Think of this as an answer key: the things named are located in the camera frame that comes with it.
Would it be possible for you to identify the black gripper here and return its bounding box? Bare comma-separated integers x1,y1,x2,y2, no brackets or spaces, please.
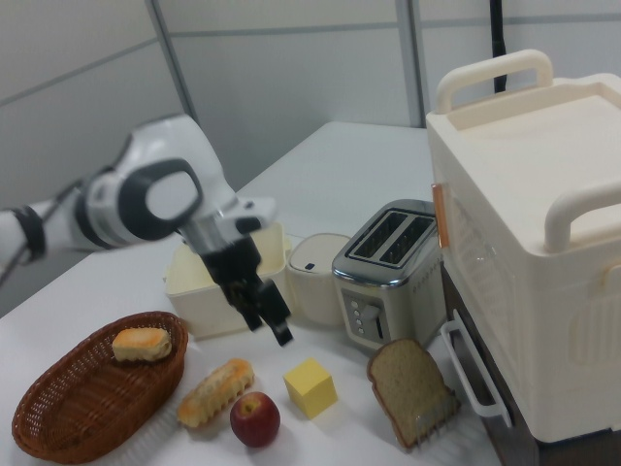
180,216,295,348

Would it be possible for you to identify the yellow cube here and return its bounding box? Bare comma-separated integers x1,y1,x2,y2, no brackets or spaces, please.
281,356,340,419

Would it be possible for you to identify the white lidded canister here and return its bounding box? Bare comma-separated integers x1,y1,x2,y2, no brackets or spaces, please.
286,232,353,326

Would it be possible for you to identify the cream plastic bin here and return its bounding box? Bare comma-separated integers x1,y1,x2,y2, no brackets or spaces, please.
163,221,294,342

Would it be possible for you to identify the long orange bread pastry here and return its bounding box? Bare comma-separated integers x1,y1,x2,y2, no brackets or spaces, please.
176,357,256,430

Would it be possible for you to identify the red apple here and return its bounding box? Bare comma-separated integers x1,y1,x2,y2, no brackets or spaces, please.
228,390,282,449

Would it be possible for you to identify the silver cream two-slot toaster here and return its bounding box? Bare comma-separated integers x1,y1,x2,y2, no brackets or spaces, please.
331,198,445,353

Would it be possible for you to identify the small toasted bread bun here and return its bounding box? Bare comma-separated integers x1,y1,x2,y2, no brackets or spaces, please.
112,326,174,365

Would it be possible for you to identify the brown bread slice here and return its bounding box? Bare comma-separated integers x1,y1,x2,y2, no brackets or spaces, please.
365,337,463,449

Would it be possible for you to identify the metal toast rack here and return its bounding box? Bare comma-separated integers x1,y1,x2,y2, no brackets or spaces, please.
406,401,461,451

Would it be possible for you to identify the brown wicker basket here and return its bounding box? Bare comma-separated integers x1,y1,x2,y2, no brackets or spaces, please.
11,310,191,463

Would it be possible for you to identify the dark brown drawer base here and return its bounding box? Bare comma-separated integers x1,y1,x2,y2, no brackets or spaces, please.
439,271,621,466

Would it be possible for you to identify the black vertical pole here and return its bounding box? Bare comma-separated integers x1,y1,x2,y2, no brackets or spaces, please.
488,0,508,94

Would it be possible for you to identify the copper cabinet door handle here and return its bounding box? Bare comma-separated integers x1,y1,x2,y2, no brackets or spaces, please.
431,183,450,249

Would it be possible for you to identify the white drawer handle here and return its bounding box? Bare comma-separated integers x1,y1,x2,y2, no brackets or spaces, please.
440,320,513,430

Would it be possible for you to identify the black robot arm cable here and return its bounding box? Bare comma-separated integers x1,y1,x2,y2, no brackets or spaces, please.
0,178,84,288

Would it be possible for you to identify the cream plastic cabinet with handles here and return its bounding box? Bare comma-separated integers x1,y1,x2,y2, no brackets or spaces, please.
425,48,621,447

